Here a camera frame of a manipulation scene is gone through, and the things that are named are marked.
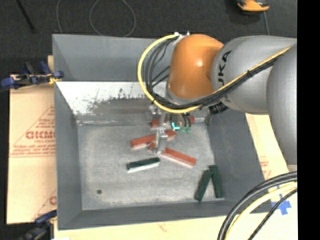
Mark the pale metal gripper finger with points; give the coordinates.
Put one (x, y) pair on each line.
(163, 140)
(157, 144)

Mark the red-brown flat block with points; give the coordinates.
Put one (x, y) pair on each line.
(178, 157)
(143, 141)

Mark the dark green flat block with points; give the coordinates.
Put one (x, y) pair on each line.
(143, 164)
(217, 181)
(203, 185)

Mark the grey metal bin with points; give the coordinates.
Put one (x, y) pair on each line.
(112, 174)

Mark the brown cardboard board red print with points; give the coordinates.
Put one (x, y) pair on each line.
(30, 174)

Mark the black cylinder on white bracket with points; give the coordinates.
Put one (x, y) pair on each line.
(217, 108)

